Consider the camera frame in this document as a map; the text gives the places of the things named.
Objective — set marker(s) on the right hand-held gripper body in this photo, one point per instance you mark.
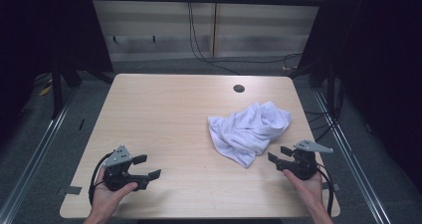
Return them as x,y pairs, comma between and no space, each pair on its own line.
303,166

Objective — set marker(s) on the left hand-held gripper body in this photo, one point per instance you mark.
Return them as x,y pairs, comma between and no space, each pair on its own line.
116,179

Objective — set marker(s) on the white towel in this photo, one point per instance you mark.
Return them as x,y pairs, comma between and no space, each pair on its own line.
247,131

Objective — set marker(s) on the person's left hand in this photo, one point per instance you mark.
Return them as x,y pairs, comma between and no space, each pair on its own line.
107,200

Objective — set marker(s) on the person's right hand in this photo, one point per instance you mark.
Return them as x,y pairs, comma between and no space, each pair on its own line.
308,190

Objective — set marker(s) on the grey tape strip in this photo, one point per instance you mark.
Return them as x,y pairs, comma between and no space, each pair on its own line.
71,190
335,186

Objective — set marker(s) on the black metal stand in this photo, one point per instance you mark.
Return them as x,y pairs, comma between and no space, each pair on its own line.
57,91
331,91

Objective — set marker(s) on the yellow object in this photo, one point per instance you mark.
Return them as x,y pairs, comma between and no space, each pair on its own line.
45,90

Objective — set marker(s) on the black curtain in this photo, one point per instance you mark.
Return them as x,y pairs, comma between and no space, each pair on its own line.
40,28
381,68

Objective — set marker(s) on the metal floor rail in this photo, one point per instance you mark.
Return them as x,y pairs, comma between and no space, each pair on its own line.
36,154
351,157

